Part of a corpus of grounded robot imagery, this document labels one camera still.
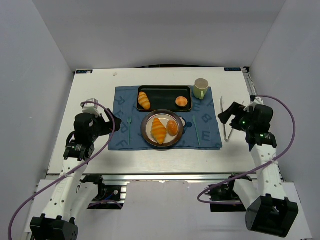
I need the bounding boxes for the metal tongs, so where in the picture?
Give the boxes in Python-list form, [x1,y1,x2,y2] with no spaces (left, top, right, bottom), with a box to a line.
[220,96,234,143]

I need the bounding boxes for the orange striped croissant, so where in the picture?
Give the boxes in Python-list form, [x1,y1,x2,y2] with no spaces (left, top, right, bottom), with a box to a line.
[151,118,167,145]

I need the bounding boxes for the orange sugared bun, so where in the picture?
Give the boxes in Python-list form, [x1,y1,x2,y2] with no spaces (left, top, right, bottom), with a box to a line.
[166,120,179,136]

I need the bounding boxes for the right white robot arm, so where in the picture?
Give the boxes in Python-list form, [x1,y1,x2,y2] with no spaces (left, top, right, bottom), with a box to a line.
[218,99,299,238]

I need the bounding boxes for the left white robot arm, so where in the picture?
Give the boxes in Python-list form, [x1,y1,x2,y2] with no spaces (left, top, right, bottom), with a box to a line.
[29,106,122,240]

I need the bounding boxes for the teal plastic fork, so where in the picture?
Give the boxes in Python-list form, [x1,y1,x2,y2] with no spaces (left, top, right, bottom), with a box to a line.
[127,116,132,145]

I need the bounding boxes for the pale striped croissant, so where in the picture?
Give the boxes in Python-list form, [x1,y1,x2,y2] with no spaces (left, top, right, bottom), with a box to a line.
[138,91,151,110]

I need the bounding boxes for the right blue table label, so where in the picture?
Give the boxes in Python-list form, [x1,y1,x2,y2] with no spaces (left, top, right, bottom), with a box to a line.
[224,67,242,72]

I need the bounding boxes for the blue table label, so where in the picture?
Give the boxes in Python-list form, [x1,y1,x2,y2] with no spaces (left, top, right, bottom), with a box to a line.
[224,67,242,72]
[75,69,93,75]

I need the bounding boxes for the blue letter-print placemat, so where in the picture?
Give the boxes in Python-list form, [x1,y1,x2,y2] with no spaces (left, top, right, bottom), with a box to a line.
[108,86,223,151]

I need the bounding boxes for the light green mug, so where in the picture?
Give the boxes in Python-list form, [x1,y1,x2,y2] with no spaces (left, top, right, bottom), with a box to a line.
[193,78,209,100]

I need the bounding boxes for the teal plastic knife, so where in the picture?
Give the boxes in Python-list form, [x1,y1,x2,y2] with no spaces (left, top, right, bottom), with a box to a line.
[192,115,201,146]

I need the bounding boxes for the dark rimmed white plate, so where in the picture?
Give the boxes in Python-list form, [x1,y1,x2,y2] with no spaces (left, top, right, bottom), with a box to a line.
[140,110,183,148]

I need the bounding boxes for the black rectangular tray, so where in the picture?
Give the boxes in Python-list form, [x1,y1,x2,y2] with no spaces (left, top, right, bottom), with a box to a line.
[136,85,192,112]

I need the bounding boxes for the pale round bun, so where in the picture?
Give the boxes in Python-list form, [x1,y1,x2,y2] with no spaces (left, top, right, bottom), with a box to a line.
[175,96,188,108]

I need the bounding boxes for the left blue table label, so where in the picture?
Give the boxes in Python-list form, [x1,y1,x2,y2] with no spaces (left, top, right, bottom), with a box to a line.
[75,69,93,75]

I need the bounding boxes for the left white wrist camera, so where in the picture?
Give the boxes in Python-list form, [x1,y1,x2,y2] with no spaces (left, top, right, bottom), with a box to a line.
[80,98,101,118]

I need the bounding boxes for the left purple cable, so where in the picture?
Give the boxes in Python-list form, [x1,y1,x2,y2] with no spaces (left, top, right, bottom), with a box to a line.
[7,100,116,240]

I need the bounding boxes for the aluminium table side rail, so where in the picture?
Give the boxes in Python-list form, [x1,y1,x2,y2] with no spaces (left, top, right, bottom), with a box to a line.
[243,68,282,184]

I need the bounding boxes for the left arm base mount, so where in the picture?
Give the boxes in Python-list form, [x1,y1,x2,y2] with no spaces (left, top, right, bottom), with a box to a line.
[80,175,124,210]

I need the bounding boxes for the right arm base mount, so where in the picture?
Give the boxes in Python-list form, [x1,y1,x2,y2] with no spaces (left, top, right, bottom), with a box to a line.
[204,174,268,217]

